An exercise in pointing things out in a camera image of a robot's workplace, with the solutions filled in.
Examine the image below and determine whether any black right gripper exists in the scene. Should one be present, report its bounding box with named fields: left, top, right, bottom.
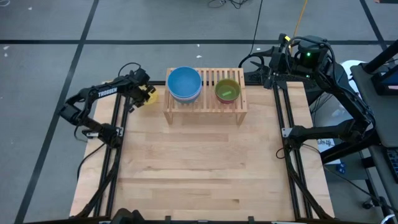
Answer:
left=249, top=45, right=295, bottom=90

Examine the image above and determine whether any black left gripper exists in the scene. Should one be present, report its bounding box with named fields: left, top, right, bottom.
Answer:
left=128, top=67, right=157, bottom=113

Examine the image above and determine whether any small yellow bowl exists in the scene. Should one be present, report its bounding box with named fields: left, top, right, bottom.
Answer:
left=141, top=89, right=160, bottom=106

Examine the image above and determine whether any large white bowl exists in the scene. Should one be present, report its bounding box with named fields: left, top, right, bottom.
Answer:
left=169, top=91, right=201, bottom=103

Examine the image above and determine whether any large blue bowl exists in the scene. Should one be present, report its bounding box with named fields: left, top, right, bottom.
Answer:
left=166, top=65, right=203, bottom=100

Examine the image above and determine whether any small translucent green bowl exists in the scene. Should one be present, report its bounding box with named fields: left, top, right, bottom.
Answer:
left=214, top=78, right=242, bottom=102

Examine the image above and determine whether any wooden slatted shelf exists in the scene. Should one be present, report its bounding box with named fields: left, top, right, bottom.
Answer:
left=163, top=67, right=249, bottom=126

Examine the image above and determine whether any white plastic bag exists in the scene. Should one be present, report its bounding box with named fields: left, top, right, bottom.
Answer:
left=340, top=59, right=366, bottom=94

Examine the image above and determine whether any white paper sheet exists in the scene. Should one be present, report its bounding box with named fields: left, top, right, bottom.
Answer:
left=316, top=134, right=336, bottom=154

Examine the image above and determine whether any black slanted pole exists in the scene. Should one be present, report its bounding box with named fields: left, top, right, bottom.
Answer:
left=363, top=39, right=398, bottom=74

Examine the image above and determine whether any black bulky object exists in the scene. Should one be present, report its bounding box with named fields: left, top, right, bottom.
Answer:
left=110, top=207, right=147, bottom=224

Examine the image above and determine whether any black desk support beam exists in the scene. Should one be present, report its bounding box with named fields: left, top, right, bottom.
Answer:
left=320, top=128, right=382, bottom=165

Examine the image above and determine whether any grey side desk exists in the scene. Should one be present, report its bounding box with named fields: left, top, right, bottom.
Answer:
left=350, top=62, right=398, bottom=149

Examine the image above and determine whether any black monitor with blue screen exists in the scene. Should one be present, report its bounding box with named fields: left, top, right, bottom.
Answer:
left=371, top=70, right=398, bottom=96

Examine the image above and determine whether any black keyboard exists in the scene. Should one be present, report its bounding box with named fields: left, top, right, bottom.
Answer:
left=384, top=147, right=398, bottom=185

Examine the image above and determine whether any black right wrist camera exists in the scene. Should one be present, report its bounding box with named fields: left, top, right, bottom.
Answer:
left=277, top=32, right=294, bottom=47

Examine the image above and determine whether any yellow cable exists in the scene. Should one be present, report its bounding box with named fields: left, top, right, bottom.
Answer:
left=289, top=0, right=309, bottom=40

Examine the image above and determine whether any black aluminium table frame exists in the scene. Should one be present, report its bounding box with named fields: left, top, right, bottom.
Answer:
left=70, top=80, right=336, bottom=224

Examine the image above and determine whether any black cable bundle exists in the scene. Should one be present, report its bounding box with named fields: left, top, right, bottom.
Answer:
left=206, top=0, right=251, bottom=9

